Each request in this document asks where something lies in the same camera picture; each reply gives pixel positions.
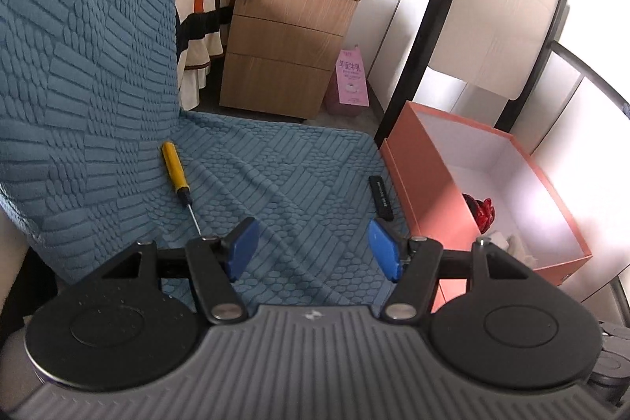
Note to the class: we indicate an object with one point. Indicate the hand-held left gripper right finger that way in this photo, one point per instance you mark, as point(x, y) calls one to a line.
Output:
point(386, 252)

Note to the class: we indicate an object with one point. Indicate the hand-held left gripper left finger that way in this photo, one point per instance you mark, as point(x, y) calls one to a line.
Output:
point(243, 248)

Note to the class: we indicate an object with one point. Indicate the black marker pen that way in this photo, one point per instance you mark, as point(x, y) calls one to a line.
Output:
point(380, 197)

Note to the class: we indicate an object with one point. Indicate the pink cardboard box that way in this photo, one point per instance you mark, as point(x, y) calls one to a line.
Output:
point(428, 203)

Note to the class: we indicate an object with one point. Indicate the red toy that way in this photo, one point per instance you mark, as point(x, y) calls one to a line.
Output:
point(485, 212)

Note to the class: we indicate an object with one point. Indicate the white cloth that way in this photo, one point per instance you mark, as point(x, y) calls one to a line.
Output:
point(517, 248)

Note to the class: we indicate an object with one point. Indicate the pink paper bag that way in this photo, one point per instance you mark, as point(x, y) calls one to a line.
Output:
point(348, 80)

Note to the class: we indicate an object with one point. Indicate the wooden drawer nightstand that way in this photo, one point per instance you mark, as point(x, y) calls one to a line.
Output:
point(280, 41)

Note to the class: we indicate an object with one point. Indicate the blue textured chair cover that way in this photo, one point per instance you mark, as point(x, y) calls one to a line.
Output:
point(98, 56)

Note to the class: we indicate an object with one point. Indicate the striped bed blanket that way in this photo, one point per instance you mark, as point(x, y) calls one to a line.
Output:
point(202, 6)

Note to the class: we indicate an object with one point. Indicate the cream chair with black frame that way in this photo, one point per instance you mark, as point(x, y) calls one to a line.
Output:
point(492, 6)

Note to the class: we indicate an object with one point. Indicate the black curved metal rail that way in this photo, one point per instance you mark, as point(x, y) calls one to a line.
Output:
point(590, 70)

